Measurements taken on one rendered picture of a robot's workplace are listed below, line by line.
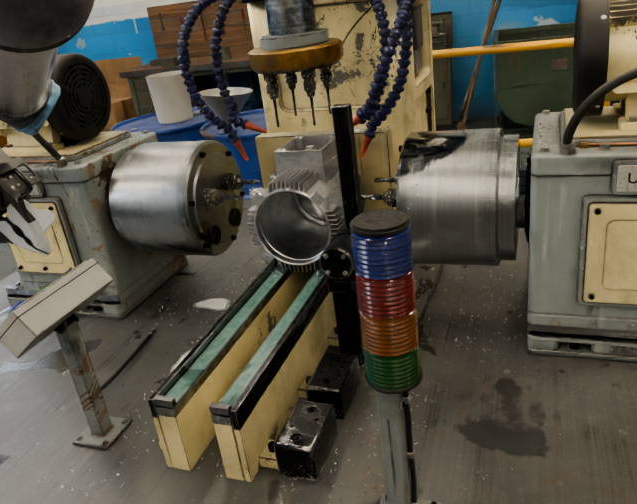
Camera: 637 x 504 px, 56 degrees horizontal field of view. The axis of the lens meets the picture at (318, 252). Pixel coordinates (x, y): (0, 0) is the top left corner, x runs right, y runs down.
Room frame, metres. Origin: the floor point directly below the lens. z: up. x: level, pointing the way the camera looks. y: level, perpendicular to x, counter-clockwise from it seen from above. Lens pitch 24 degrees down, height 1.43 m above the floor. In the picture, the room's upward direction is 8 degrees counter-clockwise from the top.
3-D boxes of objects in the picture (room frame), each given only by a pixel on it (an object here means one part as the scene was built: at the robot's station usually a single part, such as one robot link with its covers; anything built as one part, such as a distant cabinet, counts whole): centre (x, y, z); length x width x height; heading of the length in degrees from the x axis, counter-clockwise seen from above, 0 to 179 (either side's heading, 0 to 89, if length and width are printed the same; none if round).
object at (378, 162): (1.30, -0.05, 0.97); 0.30 x 0.11 x 0.34; 67
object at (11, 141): (1.37, 0.60, 1.16); 0.33 x 0.26 x 0.42; 67
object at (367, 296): (0.54, -0.06, 1.14); 0.06 x 0.06 x 0.04
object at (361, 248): (0.54, -0.06, 1.19); 0.06 x 0.06 x 0.04
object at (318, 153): (1.19, -0.01, 1.11); 0.12 x 0.11 x 0.07; 157
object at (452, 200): (1.03, -0.30, 1.04); 0.41 x 0.25 x 0.25; 67
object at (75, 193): (1.39, 0.55, 0.99); 0.35 x 0.31 x 0.37; 67
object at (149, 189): (1.29, 0.33, 1.04); 0.37 x 0.25 x 0.25; 67
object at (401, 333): (0.54, -0.06, 1.10); 0.06 x 0.06 x 0.04
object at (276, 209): (1.16, 0.01, 1.02); 0.20 x 0.19 x 0.19; 157
